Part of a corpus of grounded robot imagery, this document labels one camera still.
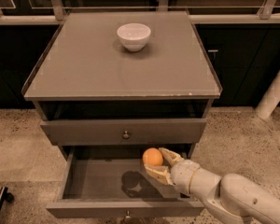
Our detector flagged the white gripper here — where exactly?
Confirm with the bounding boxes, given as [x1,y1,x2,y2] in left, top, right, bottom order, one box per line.
[145,147,200,195]

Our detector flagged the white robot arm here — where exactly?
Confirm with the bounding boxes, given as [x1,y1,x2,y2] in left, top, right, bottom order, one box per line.
[143,147,280,224]

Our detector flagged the black caster base corner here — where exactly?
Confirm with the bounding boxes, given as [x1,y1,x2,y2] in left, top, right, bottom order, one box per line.
[0,187,14,212]

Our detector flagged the open grey middle drawer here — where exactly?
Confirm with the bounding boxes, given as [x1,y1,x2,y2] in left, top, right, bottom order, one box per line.
[47,149,203,218]

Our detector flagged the metal top drawer knob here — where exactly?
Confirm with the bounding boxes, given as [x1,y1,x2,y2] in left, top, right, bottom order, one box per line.
[122,131,131,139]

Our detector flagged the white ceramic bowl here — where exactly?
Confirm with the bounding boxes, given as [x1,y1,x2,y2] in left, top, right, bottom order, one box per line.
[117,23,151,51]

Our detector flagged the metal glass railing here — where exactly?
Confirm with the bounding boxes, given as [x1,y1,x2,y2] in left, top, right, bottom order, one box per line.
[0,0,280,24]

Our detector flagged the grey top drawer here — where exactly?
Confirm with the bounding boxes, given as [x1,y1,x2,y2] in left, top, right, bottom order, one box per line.
[40,119,206,146]

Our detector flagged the orange fruit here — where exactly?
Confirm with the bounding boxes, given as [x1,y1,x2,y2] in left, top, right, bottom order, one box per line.
[142,147,163,166]

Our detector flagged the white post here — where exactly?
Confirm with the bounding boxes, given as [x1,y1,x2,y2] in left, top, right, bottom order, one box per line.
[255,70,280,119]

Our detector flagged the grey drawer cabinet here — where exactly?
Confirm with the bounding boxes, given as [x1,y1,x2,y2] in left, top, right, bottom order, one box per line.
[22,11,222,157]

